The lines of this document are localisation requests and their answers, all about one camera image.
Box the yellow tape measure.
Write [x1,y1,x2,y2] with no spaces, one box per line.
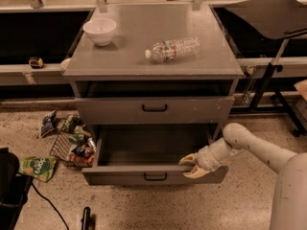
[29,57,44,69]

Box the grey drawer cabinet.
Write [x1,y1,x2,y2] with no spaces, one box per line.
[62,2,245,139]

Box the grey top drawer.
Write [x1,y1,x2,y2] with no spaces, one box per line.
[75,97,234,125]

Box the black stand tray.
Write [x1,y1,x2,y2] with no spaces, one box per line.
[215,0,307,137]

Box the green packet in basket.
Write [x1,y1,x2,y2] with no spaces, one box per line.
[61,114,83,133]

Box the grey drawer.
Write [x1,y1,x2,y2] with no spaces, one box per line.
[75,97,234,125]
[83,124,228,185]

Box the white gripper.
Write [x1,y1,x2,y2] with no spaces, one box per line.
[178,146,222,178]

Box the red snack packet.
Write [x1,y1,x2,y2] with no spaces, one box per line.
[68,153,95,168]

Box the white ceramic bowl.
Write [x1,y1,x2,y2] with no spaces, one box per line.
[83,18,117,46]

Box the blue snack bag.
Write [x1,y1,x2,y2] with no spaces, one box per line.
[39,110,57,137]

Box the black cable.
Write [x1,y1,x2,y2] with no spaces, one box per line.
[32,181,71,230]

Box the clear plastic water bottle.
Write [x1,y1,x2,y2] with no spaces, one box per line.
[145,36,201,62]

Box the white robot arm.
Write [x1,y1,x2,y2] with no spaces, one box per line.
[178,123,307,230]

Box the green snack bag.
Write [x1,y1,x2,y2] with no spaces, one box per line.
[19,156,57,182]

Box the black handle object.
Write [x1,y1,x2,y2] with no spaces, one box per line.
[82,207,91,230]

